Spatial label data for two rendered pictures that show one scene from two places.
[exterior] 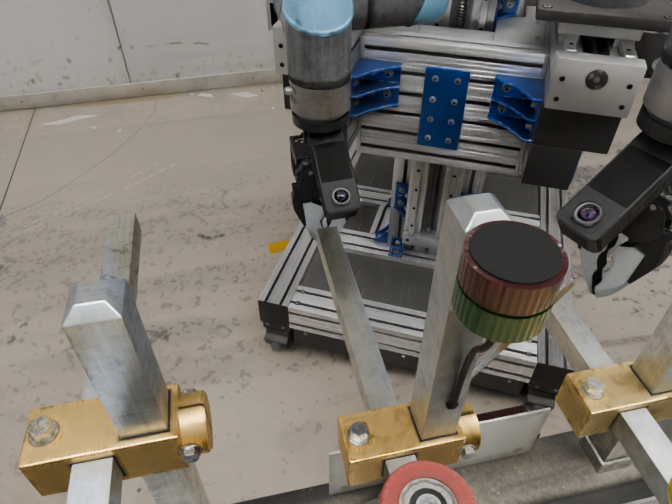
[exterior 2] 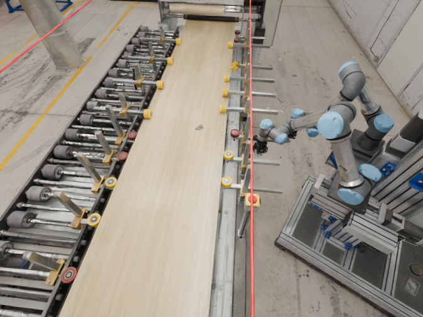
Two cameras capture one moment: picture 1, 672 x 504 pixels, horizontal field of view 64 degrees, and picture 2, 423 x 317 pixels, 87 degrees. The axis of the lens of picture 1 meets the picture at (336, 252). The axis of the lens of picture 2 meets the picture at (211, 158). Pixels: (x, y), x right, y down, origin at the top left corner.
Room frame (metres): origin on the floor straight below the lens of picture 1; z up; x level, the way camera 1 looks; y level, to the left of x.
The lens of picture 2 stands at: (0.39, -1.42, 2.26)
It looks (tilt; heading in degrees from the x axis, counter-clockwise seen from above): 52 degrees down; 107
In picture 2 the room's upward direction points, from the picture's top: 1 degrees clockwise
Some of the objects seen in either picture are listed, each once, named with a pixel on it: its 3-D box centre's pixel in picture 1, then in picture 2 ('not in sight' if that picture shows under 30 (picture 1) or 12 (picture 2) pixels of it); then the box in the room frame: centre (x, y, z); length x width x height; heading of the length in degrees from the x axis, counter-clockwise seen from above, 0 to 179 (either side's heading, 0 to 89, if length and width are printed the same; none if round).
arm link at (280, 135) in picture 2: not in sight; (279, 134); (0.51, -0.33, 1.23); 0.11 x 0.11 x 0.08; 61
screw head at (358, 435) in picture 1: (358, 432); not in sight; (0.26, -0.02, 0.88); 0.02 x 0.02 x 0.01
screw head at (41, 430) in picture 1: (41, 429); not in sight; (0.21, 0.22, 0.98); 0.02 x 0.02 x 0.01
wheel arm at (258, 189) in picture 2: not in sight; (252, 188); (0.44, -0.53, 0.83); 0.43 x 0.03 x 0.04; 12
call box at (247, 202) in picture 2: not in sight; (251, 202); (0.44, -0.84, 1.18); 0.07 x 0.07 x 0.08; 12
